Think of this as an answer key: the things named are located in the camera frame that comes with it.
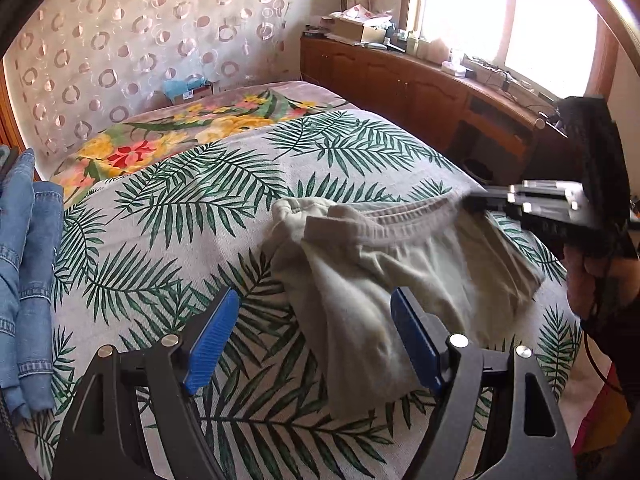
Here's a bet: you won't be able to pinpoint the right hand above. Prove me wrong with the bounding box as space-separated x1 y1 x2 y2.
564 245 639 320

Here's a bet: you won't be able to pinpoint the folded blue jeans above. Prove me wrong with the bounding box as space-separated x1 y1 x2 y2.
1 150 63 422

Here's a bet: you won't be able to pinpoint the blue tissue box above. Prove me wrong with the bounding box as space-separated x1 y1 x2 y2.
163 77 213 104

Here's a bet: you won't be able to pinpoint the grey-green pants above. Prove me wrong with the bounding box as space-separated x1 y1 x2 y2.
262 192 544 418

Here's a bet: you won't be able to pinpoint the floral blanket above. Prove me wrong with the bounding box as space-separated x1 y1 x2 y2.
50 81 352 207

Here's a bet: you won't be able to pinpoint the palm leaf bed cover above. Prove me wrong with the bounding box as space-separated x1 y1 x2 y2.
18 108 582 479

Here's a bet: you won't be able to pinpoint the window with wooden frame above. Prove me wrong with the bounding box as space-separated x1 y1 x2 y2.
402 0 618 98

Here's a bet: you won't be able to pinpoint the cardboard box on cabinet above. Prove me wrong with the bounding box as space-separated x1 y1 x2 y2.
332 16 390 44

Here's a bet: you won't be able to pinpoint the wooden sideboard cabinet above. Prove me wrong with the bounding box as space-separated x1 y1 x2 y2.
300 37 582 185

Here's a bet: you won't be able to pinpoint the folded grey-blue pants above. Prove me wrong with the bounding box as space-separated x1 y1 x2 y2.
0 144 16 181

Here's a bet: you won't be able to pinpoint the white power strip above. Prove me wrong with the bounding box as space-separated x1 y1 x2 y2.
462 55 510 88

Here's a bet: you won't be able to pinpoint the circle pattern curtain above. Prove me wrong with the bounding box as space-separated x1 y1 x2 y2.
3 0 293 174

